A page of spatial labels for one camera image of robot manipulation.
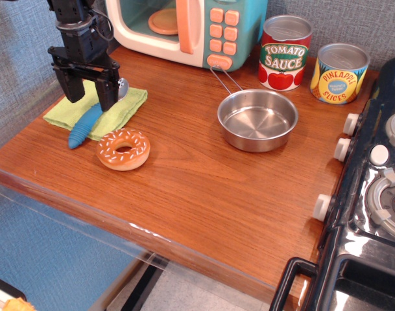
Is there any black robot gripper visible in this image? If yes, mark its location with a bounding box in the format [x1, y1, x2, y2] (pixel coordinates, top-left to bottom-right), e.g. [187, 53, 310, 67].
[48, 19, 120, 112]

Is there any blue handled metal spoon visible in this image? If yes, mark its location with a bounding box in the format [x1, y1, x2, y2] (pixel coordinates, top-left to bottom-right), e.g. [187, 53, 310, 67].
[68, 78, 129, 149]

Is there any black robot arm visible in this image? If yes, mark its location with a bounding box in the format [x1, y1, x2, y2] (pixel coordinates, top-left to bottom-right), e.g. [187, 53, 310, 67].
[48, 1, 120, 112]

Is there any green folded cloth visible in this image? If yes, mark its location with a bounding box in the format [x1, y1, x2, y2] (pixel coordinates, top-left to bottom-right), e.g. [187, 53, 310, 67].
[43, 80, 148, 141]

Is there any toy frosted sprinkle donut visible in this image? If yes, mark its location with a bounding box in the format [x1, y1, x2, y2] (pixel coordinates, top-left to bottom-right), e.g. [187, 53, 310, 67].
[96, 128, 150, 172]

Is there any teal toy microwave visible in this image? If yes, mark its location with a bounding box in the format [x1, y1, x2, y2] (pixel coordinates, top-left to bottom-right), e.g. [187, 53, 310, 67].
[106, 1, 268, 71]

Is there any small steel pan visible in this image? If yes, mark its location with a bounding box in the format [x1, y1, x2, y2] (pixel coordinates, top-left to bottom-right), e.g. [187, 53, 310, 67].
[210, 65, 299, 153]

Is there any tomato sauce toy can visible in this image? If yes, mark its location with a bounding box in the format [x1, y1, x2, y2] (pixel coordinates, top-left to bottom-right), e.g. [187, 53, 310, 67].
[258, 15, 313, 91]

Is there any orange plush toy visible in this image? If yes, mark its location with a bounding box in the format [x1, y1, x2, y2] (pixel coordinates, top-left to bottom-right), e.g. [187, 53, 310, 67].
[2, 297, 36, 311]

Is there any pineapple slices toy can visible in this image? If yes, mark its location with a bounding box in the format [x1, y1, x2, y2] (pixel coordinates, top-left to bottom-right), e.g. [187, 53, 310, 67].
[310, 43, 370, 105]

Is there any black toy stove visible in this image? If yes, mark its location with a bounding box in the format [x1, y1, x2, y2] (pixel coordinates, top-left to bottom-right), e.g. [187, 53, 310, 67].
[270, 58, 395, 310]

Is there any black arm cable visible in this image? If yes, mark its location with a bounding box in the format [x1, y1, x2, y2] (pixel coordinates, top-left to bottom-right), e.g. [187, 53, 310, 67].
[91, 8, 115, 42]

